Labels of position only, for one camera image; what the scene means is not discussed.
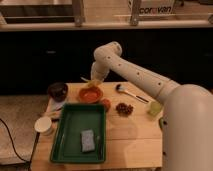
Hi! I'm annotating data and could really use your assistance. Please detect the light green cup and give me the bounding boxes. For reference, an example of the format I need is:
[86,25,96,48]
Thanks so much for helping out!
[148,101,162,117]

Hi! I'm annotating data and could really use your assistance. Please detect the white cup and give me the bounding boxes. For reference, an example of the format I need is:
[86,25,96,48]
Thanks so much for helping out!
[34,116,53,135]

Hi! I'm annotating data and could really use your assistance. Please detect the yellow banana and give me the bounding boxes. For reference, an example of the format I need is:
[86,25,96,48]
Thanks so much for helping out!
[80,77,102,88]

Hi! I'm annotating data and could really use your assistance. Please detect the bunch of dark grapes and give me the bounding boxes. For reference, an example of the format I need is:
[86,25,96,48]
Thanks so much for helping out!
[116,103,133,116]

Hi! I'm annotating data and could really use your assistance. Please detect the green plastic tray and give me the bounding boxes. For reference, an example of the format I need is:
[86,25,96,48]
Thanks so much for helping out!
[50,103,106,164]

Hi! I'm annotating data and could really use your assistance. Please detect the white corovan box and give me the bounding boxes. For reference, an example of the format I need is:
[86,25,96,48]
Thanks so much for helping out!
[127,0,176,16]

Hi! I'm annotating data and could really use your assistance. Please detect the small red tomato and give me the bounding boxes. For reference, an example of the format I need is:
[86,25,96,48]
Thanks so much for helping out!
[101,98,111,111]

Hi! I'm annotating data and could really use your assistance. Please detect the black cable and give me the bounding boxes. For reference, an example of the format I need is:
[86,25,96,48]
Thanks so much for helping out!
[0,118,41,164]

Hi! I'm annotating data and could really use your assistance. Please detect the red bowl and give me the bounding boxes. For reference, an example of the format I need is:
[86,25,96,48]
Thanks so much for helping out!
[78,87,103,103]

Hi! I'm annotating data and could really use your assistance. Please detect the blue grey sponge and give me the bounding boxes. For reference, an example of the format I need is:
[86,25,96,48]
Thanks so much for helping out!
[81,130,95,152]

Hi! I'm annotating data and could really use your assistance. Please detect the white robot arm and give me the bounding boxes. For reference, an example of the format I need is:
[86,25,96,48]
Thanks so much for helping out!
[91,41,213,171]

